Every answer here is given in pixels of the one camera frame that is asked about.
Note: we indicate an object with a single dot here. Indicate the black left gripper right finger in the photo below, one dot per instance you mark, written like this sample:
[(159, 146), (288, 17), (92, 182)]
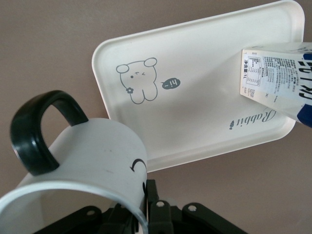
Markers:
[(161, 212)]

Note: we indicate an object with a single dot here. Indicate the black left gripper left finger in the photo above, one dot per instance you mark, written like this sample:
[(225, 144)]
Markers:
[(95, 219)]

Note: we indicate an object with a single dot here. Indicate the blue white milk carton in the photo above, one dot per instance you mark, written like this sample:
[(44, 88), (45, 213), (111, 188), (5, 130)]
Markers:
[(278, 80)]

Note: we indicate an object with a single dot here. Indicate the cream rabbit print tray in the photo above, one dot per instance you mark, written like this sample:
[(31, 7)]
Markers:
[(195, 97)]

